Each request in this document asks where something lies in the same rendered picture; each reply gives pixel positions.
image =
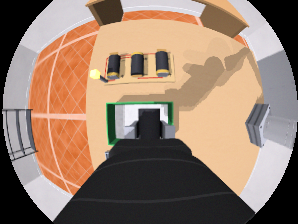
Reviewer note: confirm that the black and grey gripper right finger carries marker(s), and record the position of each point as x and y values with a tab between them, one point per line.
166	130

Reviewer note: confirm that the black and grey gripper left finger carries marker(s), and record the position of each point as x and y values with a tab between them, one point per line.
129	131

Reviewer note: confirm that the black battery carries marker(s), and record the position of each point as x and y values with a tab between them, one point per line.
113	65
161	60
137	63
149	123

